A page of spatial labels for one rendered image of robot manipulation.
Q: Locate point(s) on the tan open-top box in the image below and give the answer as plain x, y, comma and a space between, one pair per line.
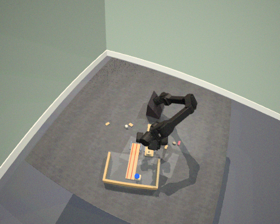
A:
120, 169

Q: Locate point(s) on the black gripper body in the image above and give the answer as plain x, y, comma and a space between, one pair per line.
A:
163, 141

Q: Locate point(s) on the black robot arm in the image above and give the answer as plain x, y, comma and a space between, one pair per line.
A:
150, 139

